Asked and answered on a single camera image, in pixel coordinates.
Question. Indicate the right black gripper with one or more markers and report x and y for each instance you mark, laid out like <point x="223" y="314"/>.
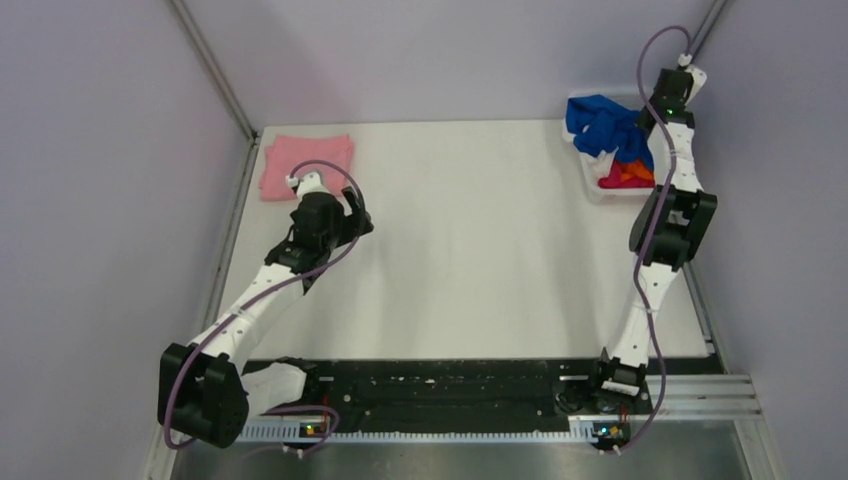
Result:
<point x="650" y="100"/>

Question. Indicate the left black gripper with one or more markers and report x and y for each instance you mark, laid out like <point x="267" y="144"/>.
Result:
<point x="352" y="223"/>

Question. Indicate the blue printed t-shirt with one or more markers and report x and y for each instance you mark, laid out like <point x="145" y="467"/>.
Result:
<point x="599" y="124"/>

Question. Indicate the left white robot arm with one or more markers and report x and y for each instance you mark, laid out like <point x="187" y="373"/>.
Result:
<point x="204" y="392"/>

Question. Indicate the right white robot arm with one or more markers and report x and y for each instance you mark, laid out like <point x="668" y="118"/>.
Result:
<point x="666" y="234"/>

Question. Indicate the orange t-shirt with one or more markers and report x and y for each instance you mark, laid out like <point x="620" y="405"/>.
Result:
<point x="636" y="172"/>

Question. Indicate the white t-shirt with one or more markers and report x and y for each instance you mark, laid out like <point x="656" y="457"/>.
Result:
<point x="597" y="167"/>

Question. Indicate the white plastic laundry basket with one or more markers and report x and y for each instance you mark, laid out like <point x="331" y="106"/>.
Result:
<point x="628" y="98"/>

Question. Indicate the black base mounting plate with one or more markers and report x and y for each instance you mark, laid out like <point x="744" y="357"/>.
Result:
<point x="459" y="396"/>

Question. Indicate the right corner metal post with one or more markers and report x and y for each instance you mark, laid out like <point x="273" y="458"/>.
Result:
<point x="712" y="16"/>

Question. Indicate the corner metal post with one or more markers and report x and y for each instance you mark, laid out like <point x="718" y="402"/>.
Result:
<point x="712" y="16"/>
<point x="211" y="67"/>

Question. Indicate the grey slotted cable duct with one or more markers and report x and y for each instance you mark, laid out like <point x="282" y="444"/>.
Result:
<point x="274" y="430"/>

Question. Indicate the left corner metal post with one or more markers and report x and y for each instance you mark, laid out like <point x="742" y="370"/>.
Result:
<point x="211" y="67"/>

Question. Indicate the aluminium rail frame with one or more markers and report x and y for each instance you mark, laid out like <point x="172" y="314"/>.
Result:
<point x="729" y="396"/>

